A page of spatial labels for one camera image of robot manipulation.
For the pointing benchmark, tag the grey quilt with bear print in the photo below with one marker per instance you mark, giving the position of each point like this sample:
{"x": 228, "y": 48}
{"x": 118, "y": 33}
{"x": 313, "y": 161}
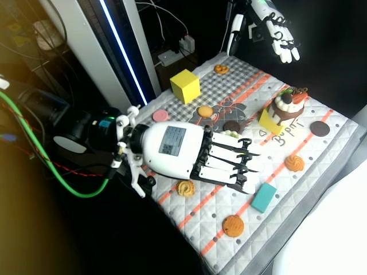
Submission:
{"x": 258, "y": 215}

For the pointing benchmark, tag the pink sandwich cookie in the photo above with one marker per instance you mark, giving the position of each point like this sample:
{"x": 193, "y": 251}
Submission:
{"x": 160, "y": 115}

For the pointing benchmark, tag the textured yellow block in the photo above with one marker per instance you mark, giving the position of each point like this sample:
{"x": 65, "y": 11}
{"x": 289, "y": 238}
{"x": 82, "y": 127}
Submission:
{"x": 185, "y": 86}

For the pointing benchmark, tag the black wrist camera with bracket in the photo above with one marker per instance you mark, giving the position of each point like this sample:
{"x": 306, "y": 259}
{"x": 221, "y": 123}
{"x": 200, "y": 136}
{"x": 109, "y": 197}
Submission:
{"x": 257, "y": 33}

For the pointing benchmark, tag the small yellow block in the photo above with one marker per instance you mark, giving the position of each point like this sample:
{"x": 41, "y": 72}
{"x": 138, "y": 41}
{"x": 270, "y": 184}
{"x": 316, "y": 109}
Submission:
{"x": 268, "y": 121}

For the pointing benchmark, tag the chocolate cake with strawberry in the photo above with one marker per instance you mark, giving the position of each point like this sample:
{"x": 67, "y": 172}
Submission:
{"x": 286, "y": 110}

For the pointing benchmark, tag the white column with blue light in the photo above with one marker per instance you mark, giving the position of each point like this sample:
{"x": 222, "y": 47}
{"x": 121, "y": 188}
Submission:
{"x": 86, "y": 43}

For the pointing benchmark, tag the teal flat block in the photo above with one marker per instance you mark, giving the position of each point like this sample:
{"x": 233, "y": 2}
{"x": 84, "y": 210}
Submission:
{"x": 263, "y": 198}

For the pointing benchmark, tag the round beige spool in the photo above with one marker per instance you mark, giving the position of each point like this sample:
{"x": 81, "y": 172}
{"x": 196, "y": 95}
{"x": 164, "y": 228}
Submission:
{"x": 47, "y": 35}

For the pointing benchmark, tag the round plain biscuit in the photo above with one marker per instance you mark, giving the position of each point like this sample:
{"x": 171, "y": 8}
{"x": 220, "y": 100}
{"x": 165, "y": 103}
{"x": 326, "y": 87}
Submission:
{"x": 205, "y": 111}

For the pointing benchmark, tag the dark chocolate sandwich cookie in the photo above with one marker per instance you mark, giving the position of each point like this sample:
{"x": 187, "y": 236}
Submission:
{"x": 231, "y": 126}
{"x": 320, "y": 128}

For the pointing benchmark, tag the chocolate chip cookie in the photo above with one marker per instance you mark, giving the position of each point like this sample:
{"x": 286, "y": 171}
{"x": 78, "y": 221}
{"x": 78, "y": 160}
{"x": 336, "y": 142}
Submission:
{"x": 233, "y": 226}

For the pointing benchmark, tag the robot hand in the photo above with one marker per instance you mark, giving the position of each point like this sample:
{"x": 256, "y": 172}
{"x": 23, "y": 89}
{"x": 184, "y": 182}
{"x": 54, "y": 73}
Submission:
{"x": 282, "y": 37}
{"x": 169, "y": 151}

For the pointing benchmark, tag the green cream cupcake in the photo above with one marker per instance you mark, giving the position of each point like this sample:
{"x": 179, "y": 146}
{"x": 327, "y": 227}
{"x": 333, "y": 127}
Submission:
{"x": 230, "y": 133}

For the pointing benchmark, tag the white power strip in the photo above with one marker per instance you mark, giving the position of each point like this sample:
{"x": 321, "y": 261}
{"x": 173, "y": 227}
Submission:
{"x": 170, "y": 58}

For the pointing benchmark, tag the white power adapter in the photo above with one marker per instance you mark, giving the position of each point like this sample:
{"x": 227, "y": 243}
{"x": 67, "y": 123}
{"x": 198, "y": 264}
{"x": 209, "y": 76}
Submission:
{"x": 187, "y": 43}

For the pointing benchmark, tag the pretzel cookie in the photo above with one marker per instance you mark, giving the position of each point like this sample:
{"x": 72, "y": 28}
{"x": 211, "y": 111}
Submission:
{"x": 221, "y": 69}

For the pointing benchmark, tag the orange swirl cookie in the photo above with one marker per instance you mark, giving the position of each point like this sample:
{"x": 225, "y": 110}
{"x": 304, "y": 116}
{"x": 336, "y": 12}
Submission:
{"x": 185, "y": 188}
{"x": 294, "y": 163}

